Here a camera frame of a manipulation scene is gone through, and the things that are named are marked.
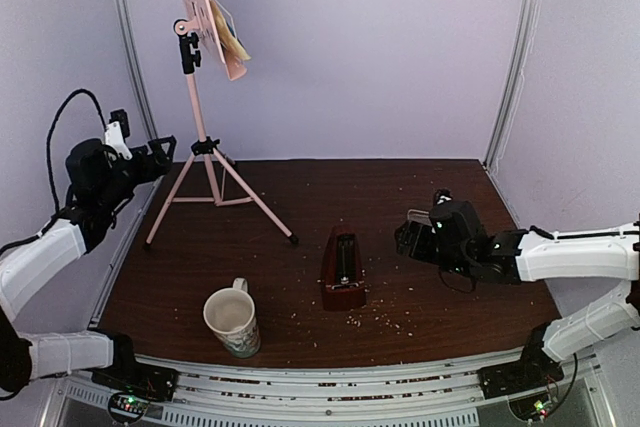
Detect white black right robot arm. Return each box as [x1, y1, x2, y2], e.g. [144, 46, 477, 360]
[394, 189, 639, 389]

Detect yellow blue music booklet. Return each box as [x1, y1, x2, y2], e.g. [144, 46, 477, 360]
[196, 0, 251, 71]

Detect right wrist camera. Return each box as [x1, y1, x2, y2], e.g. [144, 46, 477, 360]
[433, 189, 453, 206]

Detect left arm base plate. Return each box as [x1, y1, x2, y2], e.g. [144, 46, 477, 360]
[90, 364, 179, 402]

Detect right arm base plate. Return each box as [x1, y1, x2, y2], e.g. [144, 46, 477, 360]
[477, 361, 564, 399]

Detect left round circuit board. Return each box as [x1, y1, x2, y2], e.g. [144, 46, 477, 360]
[107, 392, 150, 425]

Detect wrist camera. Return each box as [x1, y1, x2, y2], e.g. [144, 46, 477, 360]
[433, 189, 453, 206]
[104, 109, 133, 161]

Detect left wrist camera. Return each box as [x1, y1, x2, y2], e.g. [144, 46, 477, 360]
[104, 109, 133, 161]

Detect right aluminium corner post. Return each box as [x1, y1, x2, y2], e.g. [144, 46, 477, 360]
[484, 0, 541, 174]

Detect dark red wooden metronome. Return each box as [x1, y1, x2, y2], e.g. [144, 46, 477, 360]
[320, 224, 366, 312]

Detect clear plastic metronome cover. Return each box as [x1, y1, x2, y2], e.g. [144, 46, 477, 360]
[406, 209, 433, 232]

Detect aluminium corner post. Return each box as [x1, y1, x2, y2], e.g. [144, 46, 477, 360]
[103, 0, 167, 173]
[484, 0, 541, 174]

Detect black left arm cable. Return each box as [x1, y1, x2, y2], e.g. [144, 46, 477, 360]
[45, 88, 108, 210]

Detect left aluminium corner post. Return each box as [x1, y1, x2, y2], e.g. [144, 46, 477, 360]
[103, 0, 167, 173]

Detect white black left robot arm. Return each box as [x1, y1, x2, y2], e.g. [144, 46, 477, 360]
[1, 136, 176, 400]

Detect right round circuit board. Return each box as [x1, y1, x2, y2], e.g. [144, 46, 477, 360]
[508, 394, 558, 423]

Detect pink music stand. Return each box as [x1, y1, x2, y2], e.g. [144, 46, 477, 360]
[144, 0, 299, 249]

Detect round circuit board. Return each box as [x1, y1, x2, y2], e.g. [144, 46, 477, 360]
[508, 394, 558, 423]
[107, 392, 150, 425]

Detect white patterned ceramic mug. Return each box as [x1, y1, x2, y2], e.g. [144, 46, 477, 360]
[202, 277, 261, 359]

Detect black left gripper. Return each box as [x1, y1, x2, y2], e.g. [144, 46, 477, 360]
[96, 136, 175, 209]

